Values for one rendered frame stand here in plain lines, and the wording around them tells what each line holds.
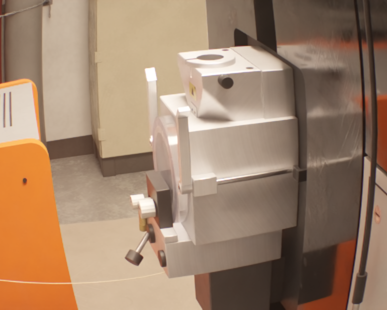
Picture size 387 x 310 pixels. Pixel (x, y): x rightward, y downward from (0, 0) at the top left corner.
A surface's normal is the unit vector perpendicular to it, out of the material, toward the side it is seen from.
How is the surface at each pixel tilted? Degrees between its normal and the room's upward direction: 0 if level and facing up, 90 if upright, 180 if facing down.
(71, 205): 0
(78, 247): 0
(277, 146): 90
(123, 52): 90
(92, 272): 0
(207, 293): 90
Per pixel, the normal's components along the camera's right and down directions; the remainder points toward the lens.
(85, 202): -0.05, -0.94
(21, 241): 0.25, 0.32
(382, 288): -0.97, 0.13
